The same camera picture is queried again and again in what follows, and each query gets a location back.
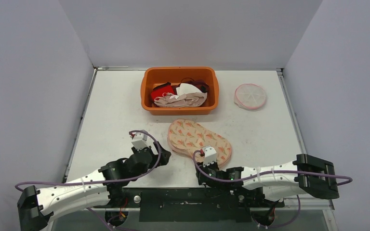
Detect beige pink bra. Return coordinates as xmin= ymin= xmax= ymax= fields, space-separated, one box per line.
xmin=154 ymin=92 xmax=208 ymax=108

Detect red bra black straps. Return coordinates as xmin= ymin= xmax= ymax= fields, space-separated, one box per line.
xmin=150 ymin=82 xmax=176 ymax=102

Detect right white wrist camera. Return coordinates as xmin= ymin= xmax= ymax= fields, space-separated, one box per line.
xmin=201 ymin=145 xmax=217 ymax=167

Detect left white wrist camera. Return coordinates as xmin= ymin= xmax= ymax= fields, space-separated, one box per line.
xmin=130 ymin=132 xmax=148 ymax=151

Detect dark red bra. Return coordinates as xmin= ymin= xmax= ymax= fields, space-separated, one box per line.
xmin=190 ymin=80 xmax=210 ymax=93

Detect aluminium front rail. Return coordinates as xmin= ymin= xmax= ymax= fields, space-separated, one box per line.
xmin=73 ymin=188 xmax=334 ymax=211

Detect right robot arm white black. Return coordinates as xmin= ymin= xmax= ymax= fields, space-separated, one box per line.
xmin=195 ymin=154 xmax=339 ymax=206

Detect floral padded bra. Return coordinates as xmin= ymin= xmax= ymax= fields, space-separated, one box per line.
xmin=167 ymin=118 xmax=232 ymax=167

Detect orange plastic tub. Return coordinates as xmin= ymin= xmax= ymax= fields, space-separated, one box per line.
xmin=141 ymin=66 xmax=220 ymax=116

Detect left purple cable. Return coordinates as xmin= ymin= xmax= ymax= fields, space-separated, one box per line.
xmin=14 ymin=129 xmax=163 ymax=231

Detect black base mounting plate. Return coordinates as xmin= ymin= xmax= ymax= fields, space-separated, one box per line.
xmin=104 ymin=188 xmax=285 ymax=222

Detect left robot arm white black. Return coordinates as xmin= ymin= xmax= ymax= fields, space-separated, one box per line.
xmin=17 ymin=142 xmax=171 ymax=231

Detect white bra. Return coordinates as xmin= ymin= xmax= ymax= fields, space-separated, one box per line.
xmin=176 ymin=83 xmax=202 ymax=96

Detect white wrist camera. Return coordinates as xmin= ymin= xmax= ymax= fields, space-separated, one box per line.
xmin=201 ymin=145 xmax=217 ymax=167
xmin=130 ymin=132 xmax=148 ymax=151

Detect white mesh laundry bag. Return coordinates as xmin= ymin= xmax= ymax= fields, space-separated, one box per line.
xmin=234 ymin=83 xmax=267 ymax=110

